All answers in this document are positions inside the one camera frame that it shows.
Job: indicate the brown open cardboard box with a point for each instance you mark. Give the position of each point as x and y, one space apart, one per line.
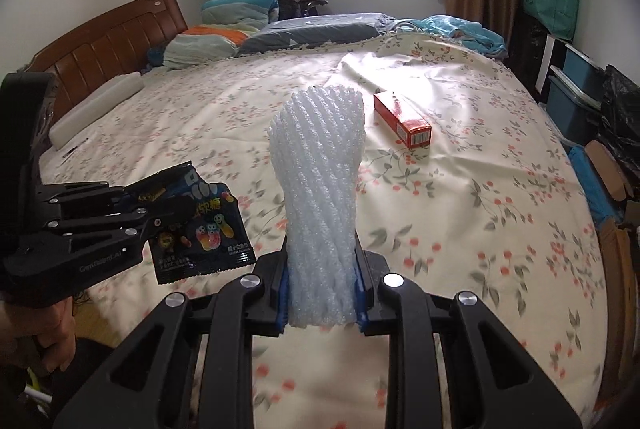
607 164

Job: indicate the long white pillow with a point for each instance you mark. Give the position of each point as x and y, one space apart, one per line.
95 109

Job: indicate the white foam net sleeve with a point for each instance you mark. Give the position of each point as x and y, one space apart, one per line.
320 189

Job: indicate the flat cardboard sheets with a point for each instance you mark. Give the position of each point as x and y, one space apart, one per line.
615 269

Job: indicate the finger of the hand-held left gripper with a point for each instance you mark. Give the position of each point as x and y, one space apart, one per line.
100 223
90 195

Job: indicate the turquoise blanket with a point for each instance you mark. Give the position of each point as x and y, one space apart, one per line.
450 31

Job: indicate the blue storage bin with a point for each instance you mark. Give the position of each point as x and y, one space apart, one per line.
570 114
582 66

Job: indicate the dark blue cloth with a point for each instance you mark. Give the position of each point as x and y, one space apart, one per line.
156 57

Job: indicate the person's left hand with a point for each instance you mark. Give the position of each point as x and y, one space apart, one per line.
52 336

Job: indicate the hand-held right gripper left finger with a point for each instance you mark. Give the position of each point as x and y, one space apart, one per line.
267 304

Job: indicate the black snack packet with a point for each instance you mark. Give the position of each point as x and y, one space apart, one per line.
210 229

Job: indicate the teal folded quilt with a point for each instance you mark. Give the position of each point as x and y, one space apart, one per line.
235 11

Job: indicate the teal bag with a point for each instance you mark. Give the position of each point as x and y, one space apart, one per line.
550 6

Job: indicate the red box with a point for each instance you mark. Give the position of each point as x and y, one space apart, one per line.
400 116

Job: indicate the black plastic bag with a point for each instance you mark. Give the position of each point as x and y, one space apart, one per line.
620 109

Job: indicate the black tall object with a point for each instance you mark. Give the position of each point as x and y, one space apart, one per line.
525 54

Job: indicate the blue cardboard box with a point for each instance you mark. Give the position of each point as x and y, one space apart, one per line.
592 189

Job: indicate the wooden headboard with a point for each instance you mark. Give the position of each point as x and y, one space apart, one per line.
100 54

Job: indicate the grey blue pillow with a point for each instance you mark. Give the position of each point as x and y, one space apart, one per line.
320 31

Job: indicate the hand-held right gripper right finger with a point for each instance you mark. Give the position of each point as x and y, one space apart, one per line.
372 299

